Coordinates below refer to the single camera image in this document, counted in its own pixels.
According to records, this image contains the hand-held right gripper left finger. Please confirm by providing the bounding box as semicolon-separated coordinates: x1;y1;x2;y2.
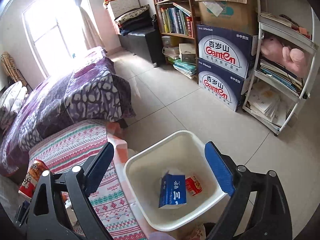
25;142;115;240

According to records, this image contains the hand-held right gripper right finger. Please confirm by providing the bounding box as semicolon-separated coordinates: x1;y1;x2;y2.
204;141;293;240

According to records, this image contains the small red packet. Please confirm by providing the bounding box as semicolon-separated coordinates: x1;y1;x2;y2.
185;176;203;195

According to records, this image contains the red snack bag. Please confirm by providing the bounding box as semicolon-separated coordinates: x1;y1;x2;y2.
19;159;49;198

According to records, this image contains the blue paper carton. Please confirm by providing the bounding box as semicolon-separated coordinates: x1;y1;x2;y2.
159;172;187;208

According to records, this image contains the white tissue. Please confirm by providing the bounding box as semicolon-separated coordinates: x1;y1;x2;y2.
64;197;79;227

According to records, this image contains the white plastic trash bin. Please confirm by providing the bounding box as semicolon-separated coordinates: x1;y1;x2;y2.
124;130;229;232

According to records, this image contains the patterned woven tablecloth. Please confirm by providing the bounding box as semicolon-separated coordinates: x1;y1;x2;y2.
29;124;148;240

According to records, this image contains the purple patterned blanket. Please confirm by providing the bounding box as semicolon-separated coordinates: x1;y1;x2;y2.
0;46;137;178

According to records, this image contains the stack of white papers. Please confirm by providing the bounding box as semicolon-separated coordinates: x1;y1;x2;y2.
246;82;292;132

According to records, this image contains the blue water carton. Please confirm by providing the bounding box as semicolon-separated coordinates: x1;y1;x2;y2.
197;57;253;112
196;24;258;78

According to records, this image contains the lavender cloth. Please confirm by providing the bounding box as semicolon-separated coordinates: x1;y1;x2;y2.
149;231;172;240

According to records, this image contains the stack of teal books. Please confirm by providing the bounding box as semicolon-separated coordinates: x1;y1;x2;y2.
172;59;198;78

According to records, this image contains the white printed pillow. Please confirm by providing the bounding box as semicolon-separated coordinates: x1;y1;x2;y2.
0;81;28;130

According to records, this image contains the stack of leaning books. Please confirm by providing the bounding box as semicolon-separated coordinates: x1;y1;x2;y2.
259;59;304;97

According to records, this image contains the beige cardboard box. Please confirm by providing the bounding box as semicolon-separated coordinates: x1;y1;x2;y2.
179;43;197;62

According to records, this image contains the stack of white books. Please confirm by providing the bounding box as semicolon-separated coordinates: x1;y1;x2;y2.
164;46;180;60

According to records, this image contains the black leather bench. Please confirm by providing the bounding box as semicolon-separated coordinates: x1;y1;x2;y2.
119;29;165;68

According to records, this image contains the pink plush toy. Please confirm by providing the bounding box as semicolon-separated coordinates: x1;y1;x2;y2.
260;35;310;78

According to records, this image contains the plaid cloth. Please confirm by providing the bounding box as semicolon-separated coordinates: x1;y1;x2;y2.
1;52;24;85

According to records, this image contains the grey small box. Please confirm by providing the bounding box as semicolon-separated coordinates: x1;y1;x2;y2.
162;35;180;47

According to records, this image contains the pink curtain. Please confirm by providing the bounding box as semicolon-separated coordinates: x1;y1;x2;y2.
64;0;99;52

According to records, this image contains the window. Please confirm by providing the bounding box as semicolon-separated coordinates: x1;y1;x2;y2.
22;0;88;78

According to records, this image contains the stack of folded clothes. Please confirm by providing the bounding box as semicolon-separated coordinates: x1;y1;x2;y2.
114;4;153;36

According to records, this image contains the white shelf cart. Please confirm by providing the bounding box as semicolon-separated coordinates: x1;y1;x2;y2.
242;0;318;137

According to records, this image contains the row of colourful books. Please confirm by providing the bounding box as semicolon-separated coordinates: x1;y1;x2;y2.
157;3;193;37

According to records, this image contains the brown cardboard box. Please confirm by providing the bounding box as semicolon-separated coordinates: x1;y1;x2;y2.
194;0;259;35

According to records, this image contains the white storage box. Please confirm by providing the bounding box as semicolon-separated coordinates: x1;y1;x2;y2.
107;0;140;20

